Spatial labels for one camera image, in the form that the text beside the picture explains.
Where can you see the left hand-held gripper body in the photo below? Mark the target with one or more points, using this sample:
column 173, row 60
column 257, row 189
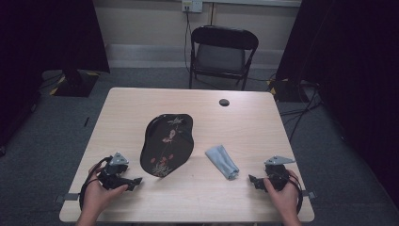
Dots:
column 113, row 175

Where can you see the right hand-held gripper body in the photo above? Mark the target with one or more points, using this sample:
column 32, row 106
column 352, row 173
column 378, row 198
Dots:
column 277, row 175

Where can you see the grey cloth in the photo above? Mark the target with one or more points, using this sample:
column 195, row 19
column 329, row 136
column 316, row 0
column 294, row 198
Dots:
column 222, row 161

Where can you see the black floral tray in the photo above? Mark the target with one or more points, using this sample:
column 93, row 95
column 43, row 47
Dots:
column 166, row 147

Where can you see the person's right hand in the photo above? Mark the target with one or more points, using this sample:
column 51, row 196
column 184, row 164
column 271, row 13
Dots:
column 285, row 197

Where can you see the person's left hand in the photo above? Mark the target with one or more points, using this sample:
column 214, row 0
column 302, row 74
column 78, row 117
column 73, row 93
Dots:
column 97, row 197

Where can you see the grey tape strip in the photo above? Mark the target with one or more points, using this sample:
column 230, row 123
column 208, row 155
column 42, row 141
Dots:
column 310, row 194
column 70, row 197

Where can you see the black round table grommet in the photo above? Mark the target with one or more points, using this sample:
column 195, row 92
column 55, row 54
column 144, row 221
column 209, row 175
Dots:
column 224, row 102

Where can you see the black stand base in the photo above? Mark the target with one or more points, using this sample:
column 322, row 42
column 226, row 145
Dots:
column 76, row 83
column 284, row 91

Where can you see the black folding chair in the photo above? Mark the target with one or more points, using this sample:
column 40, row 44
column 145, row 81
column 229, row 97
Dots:
column 224, row 53

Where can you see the black curtain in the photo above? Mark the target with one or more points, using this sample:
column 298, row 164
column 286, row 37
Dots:
column 354, row 62
column 37, row 47

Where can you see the white wall outlet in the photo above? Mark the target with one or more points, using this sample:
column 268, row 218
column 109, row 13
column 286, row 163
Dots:
column 192, row 5

